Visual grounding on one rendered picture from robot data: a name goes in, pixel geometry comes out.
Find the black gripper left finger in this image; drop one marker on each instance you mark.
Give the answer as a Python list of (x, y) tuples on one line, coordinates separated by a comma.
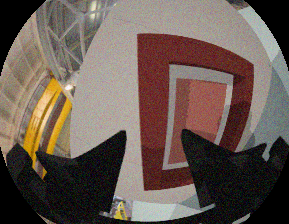
[(95, 173)]

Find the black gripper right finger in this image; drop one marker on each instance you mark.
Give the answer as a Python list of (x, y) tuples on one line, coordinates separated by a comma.
[(214, 168)]

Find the grey wall panel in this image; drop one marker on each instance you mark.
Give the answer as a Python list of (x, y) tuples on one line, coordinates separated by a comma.
[(106, 99)]

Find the dark red picture frame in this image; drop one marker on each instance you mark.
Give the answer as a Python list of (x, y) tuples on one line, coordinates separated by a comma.
[(187, 83)]

